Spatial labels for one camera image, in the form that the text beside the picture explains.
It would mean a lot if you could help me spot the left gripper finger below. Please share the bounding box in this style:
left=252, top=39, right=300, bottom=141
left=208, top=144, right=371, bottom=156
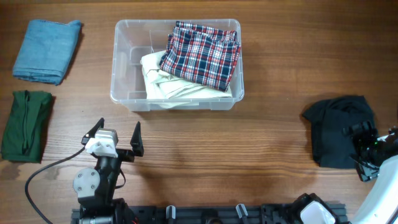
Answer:
left=130, top=121, right=143, bottom=150
left=83, top=118, right=104, bottom=139

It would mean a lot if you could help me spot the black cloth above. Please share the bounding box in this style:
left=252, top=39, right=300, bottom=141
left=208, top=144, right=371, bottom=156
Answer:
left=302, top=96, right=375, bottom=169

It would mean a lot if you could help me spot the cream cloth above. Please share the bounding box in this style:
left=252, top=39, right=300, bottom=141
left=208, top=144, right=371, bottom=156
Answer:
left=140, top=50, right=233, bottom=109

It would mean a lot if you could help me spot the dark green cloth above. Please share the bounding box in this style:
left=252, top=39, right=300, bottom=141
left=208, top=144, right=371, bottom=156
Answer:
left=1, top=90, right=53, bottom=163

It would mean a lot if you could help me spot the clear plastic storage container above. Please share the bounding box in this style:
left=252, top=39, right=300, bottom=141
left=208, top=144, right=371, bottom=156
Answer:
left=110, top=19, right=244, bottom=111

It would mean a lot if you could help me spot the light blue cloth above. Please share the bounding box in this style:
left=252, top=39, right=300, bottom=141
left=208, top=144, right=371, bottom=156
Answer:
left=12, top=19, right=81, bottom=85

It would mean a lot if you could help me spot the red plaid cloth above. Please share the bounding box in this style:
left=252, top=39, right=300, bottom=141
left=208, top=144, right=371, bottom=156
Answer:
left=159, top=21, right=241, bottom=91

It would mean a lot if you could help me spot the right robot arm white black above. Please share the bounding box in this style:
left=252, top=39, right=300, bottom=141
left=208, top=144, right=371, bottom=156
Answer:
left=287, top=121, right=397, bottom=224

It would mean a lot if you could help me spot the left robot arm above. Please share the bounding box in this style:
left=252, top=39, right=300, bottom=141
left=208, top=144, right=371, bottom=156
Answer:
left=71, top=118, right=144, bottom=224

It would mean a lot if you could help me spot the left black camera cable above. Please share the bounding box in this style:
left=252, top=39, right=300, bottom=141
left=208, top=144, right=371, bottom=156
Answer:
left=24, top=146, right=86, bottom=224

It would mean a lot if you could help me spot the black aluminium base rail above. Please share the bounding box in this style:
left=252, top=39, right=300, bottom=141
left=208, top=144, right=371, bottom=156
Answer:
left=70, top=203, right=348, bottom=224

